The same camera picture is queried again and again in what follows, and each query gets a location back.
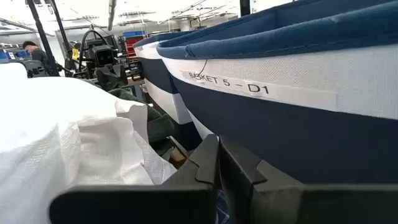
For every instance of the white cloth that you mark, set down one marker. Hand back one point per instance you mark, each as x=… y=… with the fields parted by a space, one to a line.
x=46 y=124

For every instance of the yellow tag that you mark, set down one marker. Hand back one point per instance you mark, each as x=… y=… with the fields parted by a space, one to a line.
x=75 y=53

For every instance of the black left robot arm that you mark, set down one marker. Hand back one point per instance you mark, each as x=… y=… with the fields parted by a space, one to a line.
x=90 y=40

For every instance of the white basket label strip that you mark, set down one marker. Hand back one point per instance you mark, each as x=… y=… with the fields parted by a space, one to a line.
x=295 y=95

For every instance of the person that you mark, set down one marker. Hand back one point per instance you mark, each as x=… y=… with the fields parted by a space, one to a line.
x=37 y=54

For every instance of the black frame pole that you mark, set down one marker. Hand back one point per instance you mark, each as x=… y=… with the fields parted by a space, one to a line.
x=43 y=40
x=244 y=7
x=60 y=28

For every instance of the red storage bin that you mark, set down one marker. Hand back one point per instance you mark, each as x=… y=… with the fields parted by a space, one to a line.
x=133 y=46

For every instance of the blue storage bin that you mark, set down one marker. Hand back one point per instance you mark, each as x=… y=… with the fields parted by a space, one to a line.
x=133 y=33

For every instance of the striped fabric basket with label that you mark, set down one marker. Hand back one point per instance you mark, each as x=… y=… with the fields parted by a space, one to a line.
x=311 y=140

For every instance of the blue plaid shirt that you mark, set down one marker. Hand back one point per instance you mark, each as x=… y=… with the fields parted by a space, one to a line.
x=222 y=211

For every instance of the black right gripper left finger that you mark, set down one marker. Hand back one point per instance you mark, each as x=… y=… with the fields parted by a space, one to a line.
x=140 y=205

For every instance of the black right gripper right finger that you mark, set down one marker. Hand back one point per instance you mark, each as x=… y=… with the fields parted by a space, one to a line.
x=295 y=205

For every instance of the navy white striped fabric basket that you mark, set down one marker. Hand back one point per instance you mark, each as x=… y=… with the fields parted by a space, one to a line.
x=158 y=74

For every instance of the dark green garment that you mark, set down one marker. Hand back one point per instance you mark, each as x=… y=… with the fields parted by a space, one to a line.
x=158 y=127

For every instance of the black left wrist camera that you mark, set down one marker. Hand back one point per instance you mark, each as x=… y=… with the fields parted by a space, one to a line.
x=103 y=56

